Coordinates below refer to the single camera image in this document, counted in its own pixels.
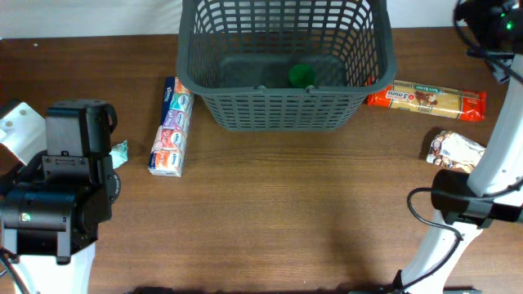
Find crumpled brown white snack bag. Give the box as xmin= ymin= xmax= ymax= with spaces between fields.
xmin=426 ymin=131 xmax=485 ymax=173

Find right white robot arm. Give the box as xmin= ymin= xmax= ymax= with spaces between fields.
xmin=387 ymin=1 xmax=522 ymax=293

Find Kleenex tissue multipack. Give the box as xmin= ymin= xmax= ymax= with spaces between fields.
xmin=148 ymin=77 xmax=194 ymax=177

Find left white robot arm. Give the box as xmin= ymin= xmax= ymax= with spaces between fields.
xmin=1 ymin=100 xmax=121 ymax=293

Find green lid spice jar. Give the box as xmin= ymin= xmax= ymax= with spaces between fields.
xmin=288 ymin=64 xmax=315 ymax=88

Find spaghetti pack orange ends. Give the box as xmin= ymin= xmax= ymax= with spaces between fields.
xmin=367 ymin=80 xmax=487 ymax=122

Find grey plastic lattice basket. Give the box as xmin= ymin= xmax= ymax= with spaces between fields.
xmin=177 ymin=0 xmax=397 ymax=131

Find small teal tissue packet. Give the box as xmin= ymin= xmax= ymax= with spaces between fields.
xmin=110 ymin=140 xmax=128 ymax=169

